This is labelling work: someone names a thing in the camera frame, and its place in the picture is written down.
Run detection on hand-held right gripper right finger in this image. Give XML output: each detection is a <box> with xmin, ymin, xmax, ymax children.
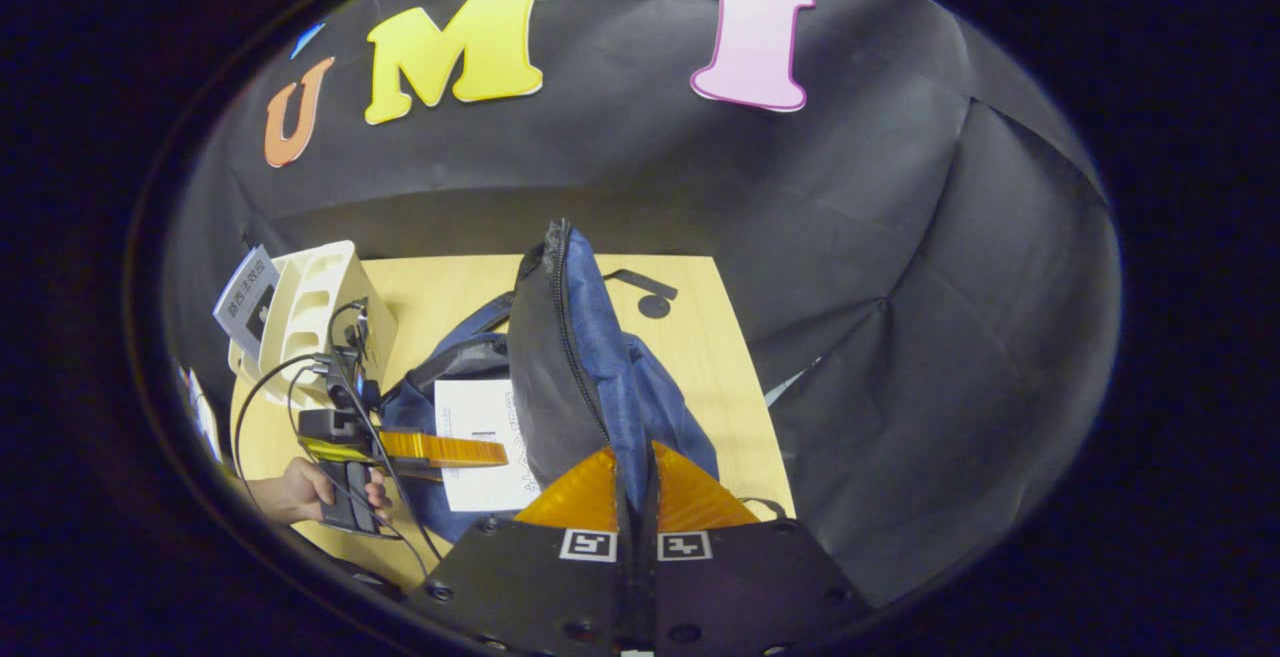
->
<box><xmin>637</xmin><ymin>440</ymin><xmax>871</xmax><ymax>657</ymax></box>

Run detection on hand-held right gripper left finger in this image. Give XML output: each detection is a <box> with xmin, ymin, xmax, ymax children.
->
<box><xmin>420</xmin><ymin>445</ymin><xmax>638</xmax><ymax>657</ymax></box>

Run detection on white paperback book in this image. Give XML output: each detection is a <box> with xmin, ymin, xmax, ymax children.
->
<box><xmin>435</xmin><ymin>379</ymin><xmax>542</xmax><ymax>513</ymax></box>
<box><xmin>213</xmin><ymin>245</ymin><xmax>281</xmax><ymax>358</ymax></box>

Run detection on white bookshelf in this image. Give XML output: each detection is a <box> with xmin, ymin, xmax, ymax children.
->
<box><xmin>228</xmin><ymin>240</ymin><xmax>399</xmax><ymax>408</ymax></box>

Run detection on blue schoolbag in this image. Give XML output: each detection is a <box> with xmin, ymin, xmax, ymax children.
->
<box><xmin>380</xmin><ymin>219</ymin><xmax>791</xmax><ymax>544</ymax></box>

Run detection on white panel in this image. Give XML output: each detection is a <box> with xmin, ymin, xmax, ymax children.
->
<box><xmin>178</xmin><ymin>367</ymin><xmax>223</xmax><ymax>463</ymax></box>

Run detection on black backdrop cloth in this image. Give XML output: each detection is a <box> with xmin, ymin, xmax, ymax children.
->
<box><xmin>165</xmin><ymin>0</ymin><xmax>1123</xmax><ymax>608</ymax></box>

